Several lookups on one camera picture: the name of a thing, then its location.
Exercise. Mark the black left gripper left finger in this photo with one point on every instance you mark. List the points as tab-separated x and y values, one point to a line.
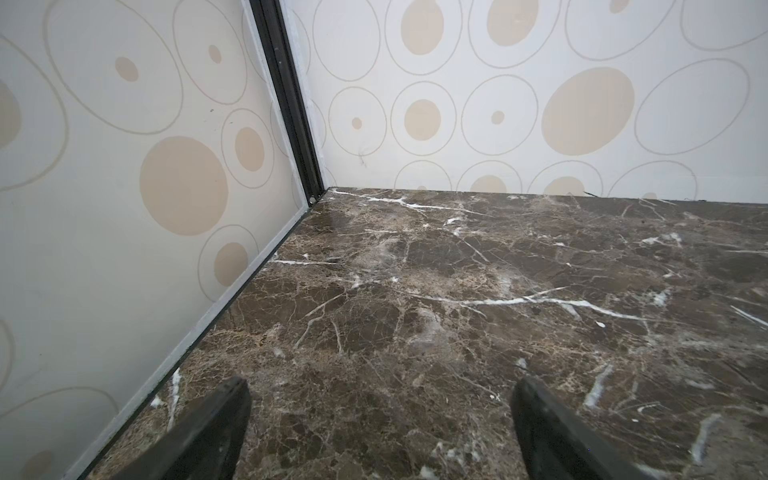
206	444

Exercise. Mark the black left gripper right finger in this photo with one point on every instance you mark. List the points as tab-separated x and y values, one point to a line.
556	444

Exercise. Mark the black corner frame post left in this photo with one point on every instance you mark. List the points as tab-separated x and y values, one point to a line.
274	36

